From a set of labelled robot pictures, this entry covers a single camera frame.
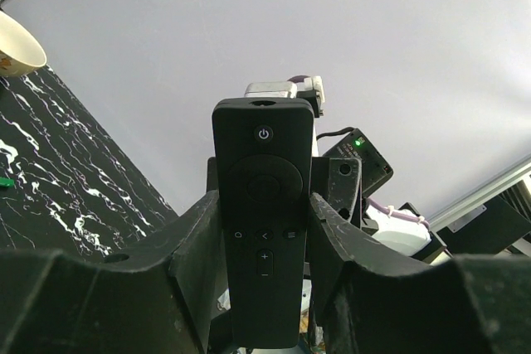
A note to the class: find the black remote control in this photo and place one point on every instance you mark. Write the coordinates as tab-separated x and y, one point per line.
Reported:
263	151

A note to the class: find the cream round bowl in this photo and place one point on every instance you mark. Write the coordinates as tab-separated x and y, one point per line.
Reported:
21	53

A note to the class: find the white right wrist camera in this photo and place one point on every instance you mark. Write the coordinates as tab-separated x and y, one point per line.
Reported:
310	88

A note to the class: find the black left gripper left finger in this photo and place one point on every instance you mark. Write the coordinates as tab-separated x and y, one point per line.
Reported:
155	296

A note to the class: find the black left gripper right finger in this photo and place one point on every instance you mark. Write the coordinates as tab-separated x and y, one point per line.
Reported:
369	298

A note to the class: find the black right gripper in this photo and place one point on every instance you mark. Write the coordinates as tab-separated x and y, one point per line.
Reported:
340	188

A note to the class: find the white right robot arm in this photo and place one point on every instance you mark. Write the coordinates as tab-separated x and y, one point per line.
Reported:
398	221

